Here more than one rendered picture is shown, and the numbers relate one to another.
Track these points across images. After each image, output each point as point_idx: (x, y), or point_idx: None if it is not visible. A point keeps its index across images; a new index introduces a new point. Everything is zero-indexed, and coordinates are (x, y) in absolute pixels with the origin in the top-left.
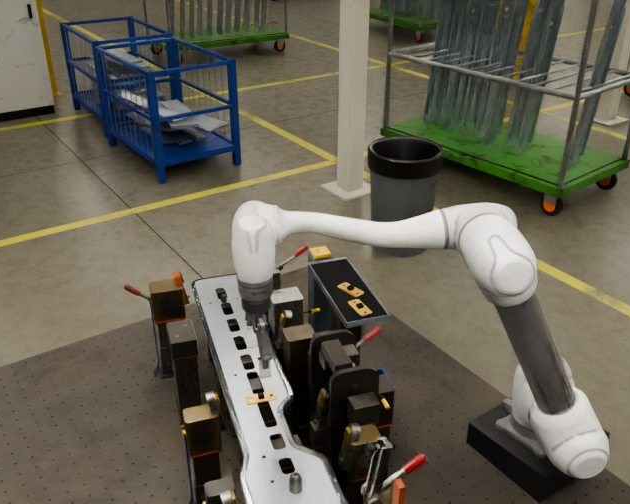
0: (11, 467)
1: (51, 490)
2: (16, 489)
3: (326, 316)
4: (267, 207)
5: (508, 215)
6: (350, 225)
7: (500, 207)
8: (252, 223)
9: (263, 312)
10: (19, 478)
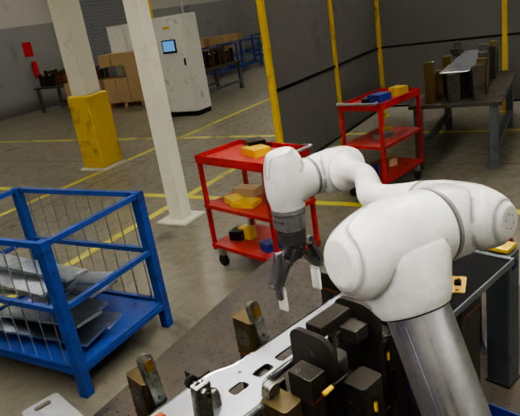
0: (229, 315)
1: (224, 338)
2: (215, 327)
3: (501, 326)
4: (336, 150)
5: (478, 205)
6: (359, 179)
7: (479, 192)
8: (273, 151)
9: (286, 245)
10: (224, 323)
